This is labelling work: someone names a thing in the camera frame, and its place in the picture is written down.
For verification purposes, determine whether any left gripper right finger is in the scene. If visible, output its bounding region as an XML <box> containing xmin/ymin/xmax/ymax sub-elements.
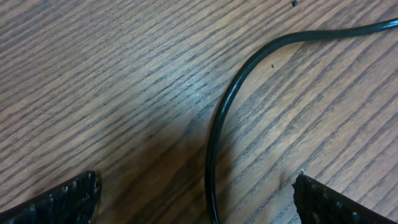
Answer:
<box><xmin>292</xmin><ymin>172</ymin><xmax>397</xmax><ymax>224</ymax></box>

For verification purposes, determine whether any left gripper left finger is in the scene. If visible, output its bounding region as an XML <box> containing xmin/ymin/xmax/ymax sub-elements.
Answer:
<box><xmin>1</xmin><ymin>170</ymin><xmax>100</xmax><ymax>224</ymax></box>

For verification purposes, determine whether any black usb cable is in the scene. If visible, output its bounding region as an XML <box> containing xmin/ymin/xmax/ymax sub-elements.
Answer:
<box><xmin>204</xmin><ymin>17</ymin><xmax>398</xmax><ymax>224</ymax></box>

